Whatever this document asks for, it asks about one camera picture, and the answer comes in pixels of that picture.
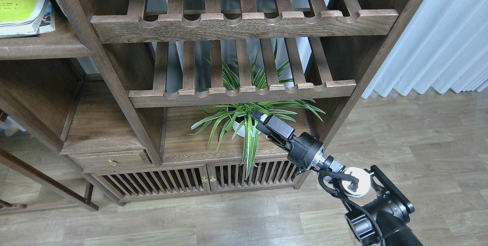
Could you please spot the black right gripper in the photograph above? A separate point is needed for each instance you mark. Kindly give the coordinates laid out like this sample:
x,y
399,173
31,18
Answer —
x,y
304,151

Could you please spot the small white landscape-cover book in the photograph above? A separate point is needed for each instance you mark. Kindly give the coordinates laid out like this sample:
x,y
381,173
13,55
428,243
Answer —
x,y
48,21

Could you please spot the yellow-green cover book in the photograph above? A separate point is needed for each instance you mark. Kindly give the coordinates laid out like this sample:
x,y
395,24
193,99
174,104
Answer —
x,y
21,17

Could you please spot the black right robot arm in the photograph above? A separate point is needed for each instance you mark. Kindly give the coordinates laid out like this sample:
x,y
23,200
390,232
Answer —
x,y
377,211

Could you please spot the green spider plant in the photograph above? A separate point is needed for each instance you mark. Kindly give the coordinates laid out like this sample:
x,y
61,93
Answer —
x,y
236,117

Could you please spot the white plant pot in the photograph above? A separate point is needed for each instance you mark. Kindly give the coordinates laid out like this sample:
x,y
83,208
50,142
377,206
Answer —
x,y
240,128

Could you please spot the dark wooden bookshelf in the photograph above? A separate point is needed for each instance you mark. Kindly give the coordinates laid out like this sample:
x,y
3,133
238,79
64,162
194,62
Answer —
x,y
119,81

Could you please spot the brass drawer knob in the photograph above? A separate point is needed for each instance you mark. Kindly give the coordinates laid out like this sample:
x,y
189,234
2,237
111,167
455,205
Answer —
x,y
112,162

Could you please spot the white curtain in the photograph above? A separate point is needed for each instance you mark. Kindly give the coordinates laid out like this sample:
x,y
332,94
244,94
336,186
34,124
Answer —
x,y
444,47

